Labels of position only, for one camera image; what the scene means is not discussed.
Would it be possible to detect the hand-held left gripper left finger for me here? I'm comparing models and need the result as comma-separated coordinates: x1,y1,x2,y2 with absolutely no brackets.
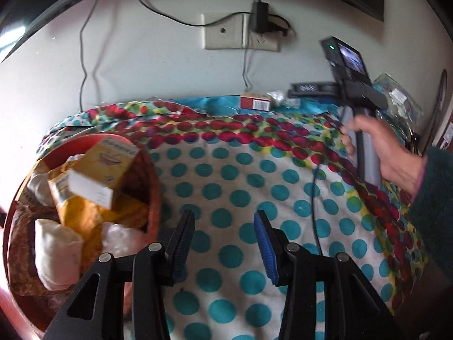
42,210,196,340

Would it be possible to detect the clear plastic wrapper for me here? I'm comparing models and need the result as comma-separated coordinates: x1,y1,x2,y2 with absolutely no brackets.
267,90,301,109

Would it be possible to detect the small red box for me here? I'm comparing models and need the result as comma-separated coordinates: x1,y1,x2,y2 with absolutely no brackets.
240,93,272,111

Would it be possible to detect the thin black cable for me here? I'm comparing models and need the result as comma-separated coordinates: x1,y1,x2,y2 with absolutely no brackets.
78,0,104,112

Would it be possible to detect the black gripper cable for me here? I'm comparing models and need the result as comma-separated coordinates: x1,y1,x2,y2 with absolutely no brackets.
310,163,325,257

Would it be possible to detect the black power adapter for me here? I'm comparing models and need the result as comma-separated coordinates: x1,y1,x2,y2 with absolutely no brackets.
251,0,270,34

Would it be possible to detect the round red basket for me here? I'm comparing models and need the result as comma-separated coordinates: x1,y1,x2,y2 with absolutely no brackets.
2,133,164,340

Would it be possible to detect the yellow cardboard box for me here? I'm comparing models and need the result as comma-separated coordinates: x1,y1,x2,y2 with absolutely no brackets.
68,138,141,210

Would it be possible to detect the white wall socket plate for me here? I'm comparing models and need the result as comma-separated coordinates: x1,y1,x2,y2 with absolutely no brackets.
203,13,245,51
244,14,281,52

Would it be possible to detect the clear plastic bag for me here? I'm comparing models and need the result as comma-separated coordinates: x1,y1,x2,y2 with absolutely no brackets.
371,74,424,139

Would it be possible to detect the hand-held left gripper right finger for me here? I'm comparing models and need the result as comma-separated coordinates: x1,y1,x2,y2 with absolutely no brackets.
254,211,404,340

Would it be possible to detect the brown patterned bag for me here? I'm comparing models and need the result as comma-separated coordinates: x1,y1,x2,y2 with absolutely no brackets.
7,203,89,296

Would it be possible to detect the white packet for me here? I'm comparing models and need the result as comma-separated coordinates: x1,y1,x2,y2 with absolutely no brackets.
34,218,84,291

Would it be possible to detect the black television cable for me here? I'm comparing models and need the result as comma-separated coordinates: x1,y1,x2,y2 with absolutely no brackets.
133,0,253,28

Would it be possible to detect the person's right forearm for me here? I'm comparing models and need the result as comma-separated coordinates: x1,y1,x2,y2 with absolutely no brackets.
407,145,453,268

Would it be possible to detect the blue cloth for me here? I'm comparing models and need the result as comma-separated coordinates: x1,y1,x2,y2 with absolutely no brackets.
166,94,345,118

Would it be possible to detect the polka dot cloth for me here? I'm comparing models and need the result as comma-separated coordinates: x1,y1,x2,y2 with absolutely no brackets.
35,101,430,340

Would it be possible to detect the yellow snack bag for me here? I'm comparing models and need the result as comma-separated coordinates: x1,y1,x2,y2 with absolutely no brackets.
48,170,149,254

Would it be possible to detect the black adapter cable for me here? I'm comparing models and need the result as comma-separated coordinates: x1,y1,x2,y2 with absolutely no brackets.
242,48,253,94

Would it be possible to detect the person's right hand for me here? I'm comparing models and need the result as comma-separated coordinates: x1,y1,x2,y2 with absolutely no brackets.
340,115,425,199

